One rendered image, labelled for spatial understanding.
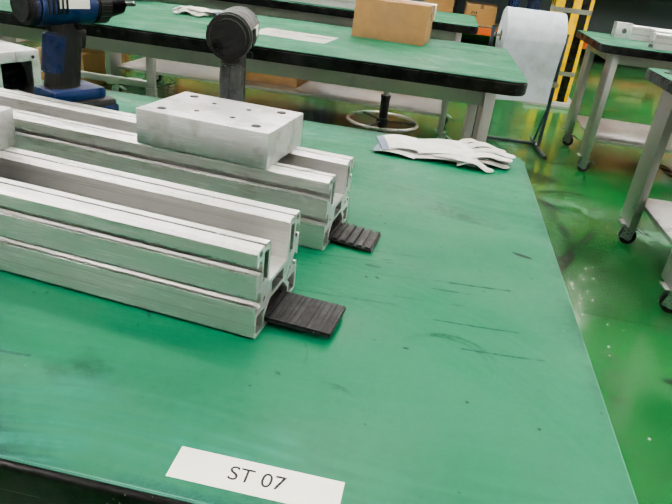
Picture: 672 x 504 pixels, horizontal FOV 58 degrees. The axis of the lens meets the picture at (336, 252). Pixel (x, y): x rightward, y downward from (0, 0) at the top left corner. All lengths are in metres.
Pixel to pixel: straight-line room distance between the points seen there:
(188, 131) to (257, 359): 0.29
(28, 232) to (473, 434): 0.42
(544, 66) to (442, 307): 3.65
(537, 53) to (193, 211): 3.70
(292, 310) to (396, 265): 0.17
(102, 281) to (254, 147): 0.21
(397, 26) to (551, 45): 1.74
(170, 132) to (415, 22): 1.97
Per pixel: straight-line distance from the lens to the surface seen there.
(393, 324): 0.57
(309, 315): 0.54
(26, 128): 0.83
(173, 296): 0.54
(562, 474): 0.47
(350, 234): 0.71
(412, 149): 1.08
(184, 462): 0.42
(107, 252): 0.56
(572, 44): 6.21
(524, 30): 4.14
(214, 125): 0.68
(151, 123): 0.72
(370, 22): 2.62
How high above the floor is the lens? 1.08
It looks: 26 degrees down
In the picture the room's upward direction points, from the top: 7 degrees clockwise
